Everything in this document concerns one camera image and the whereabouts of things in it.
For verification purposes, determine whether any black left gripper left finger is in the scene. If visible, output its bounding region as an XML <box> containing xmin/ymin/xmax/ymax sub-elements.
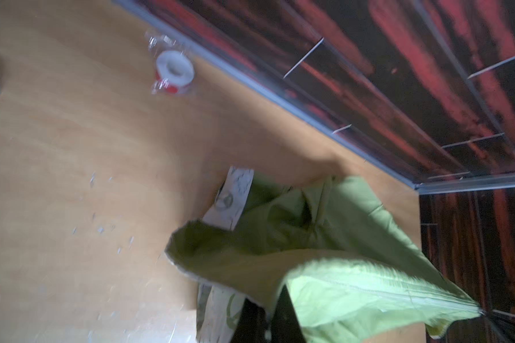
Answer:
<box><xmin>230</xmin><ymin>299</ymin><xmax>268</xmax><ymax>343</ymax></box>

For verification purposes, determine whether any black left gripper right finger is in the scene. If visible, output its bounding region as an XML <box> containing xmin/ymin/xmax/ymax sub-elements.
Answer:
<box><xmin>270</xmin><ymin>286</ymin><xmax>306</xmax><ymax>343</ymax></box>

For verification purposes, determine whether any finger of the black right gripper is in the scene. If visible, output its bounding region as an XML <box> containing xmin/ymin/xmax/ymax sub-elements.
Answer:
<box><xmin>481</xmin><ymin>310</ymin><xmax>515</xmax><ymax>343</ymax></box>

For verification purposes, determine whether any green Snoopy zip jacket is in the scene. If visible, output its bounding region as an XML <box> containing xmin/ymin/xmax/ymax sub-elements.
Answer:
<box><xmin>165</xmin><ymin>168</ymin><xmax>481</xmax><ymax>342</ymax></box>

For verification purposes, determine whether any white red tape roll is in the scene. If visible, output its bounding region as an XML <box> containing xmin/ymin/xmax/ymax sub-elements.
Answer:
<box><xmin>146</xmin><ymin>31</ymin><xmax>196</xmax><ymax>95</ymax></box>

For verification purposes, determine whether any aluminium corner post right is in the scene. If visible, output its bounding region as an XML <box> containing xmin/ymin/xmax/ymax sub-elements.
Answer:
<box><xmin>416</xmin><ymin>173</ymin><xmax>515</xmax><ymax>195</ymax></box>

